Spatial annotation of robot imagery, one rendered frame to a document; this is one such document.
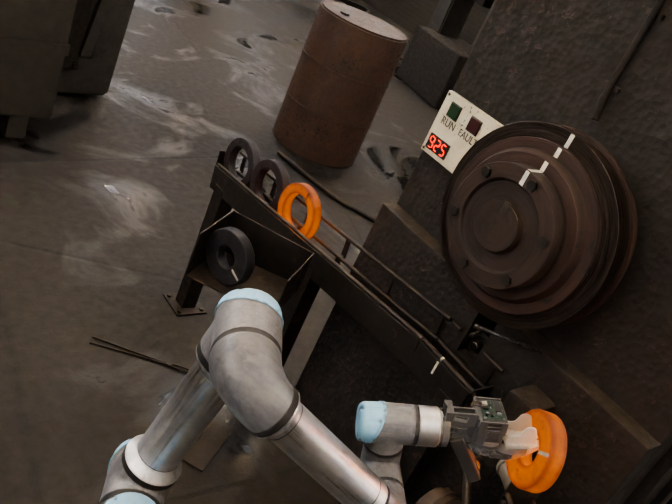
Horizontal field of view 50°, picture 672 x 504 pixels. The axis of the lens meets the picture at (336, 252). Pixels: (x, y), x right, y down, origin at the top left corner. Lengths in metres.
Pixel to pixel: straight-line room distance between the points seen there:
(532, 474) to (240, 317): 0.63
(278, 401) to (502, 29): 1.21
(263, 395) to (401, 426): 0.33
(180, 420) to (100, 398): 1.09
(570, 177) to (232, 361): 0.84
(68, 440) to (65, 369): 0.29
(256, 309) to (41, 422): 1.21
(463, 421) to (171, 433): 0.53
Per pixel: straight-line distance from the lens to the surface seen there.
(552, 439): 1.42
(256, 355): 1.12
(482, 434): 1.39
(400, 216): 2.08
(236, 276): 1.92
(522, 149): 1.67
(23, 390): 2.38
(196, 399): 1.30
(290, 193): 2.31
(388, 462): 1.41
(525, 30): 1.94
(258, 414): 1.13
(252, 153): 2.50
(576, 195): 1.59
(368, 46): 4.40
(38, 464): 2.20
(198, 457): 2.31
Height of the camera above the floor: 1.65
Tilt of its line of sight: 27 degrees down
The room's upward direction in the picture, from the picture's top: 25 degrees clockwise
